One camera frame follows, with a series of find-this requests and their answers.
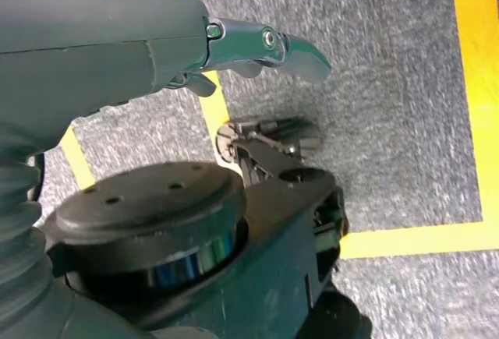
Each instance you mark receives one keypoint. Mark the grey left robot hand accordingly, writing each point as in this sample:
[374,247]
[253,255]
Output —
[97,37]

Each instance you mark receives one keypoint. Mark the yellow floor tape marking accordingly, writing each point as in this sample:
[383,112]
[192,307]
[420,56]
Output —
[479,68]

